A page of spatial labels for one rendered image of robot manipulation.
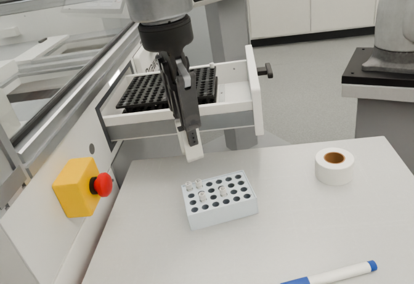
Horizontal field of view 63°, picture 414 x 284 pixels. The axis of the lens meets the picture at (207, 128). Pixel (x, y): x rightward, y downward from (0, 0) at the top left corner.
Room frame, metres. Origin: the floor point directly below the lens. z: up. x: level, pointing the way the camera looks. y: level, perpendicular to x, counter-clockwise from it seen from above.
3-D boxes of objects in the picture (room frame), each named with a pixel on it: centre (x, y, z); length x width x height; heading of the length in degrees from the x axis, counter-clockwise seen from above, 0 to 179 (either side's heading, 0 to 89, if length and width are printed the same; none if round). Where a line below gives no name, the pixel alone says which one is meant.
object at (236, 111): (0.76, 0.08, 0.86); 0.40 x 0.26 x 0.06; 82
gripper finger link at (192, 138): (0.46, 0.02, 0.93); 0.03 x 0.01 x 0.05; 16
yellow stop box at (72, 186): (0.45, 0.22, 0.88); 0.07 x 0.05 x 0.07; 172
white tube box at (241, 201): (0.47, 0.00, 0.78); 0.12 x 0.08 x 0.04; 96
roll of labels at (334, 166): (0.50, -0.23, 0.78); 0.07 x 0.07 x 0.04
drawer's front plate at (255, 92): (0.73, -0.13, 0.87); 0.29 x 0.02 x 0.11; 172
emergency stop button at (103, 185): (0.45, 0.19, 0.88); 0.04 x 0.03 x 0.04; 172
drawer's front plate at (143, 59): (1.09, 0.14, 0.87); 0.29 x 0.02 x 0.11; 172
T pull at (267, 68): (0.73, -0.15, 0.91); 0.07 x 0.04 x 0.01; 172
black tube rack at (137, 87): (0.76, 0.07, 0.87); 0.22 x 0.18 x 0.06; 82
